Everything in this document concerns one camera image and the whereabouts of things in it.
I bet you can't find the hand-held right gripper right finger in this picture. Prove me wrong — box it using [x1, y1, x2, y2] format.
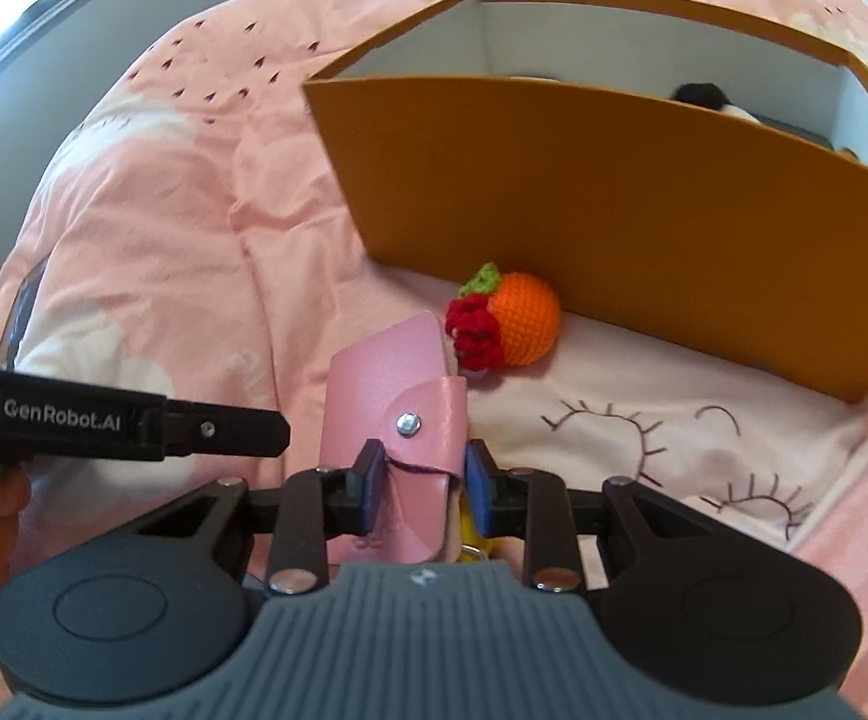
[463, 438, 714, 592]

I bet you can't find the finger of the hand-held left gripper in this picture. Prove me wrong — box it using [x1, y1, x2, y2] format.
[162, 399, 291, 460]

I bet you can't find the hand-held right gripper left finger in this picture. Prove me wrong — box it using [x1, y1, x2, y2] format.
[137, 438, 389, 595]

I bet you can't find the pink leather key wallet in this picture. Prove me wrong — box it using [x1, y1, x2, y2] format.
[317, 313, 469, 565]

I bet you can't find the orange cardboard box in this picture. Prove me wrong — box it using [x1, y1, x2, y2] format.
[302, 0, 868, 404]

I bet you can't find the white panda plush toy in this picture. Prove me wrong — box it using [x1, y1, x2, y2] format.
[669, 82, 762, 125]

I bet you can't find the orange crochet fruit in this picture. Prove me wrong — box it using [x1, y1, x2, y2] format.
[444, 262, 562, 373]

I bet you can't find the yellow keychain charm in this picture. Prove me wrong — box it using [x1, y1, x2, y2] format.
[452, 491, 511, 565]

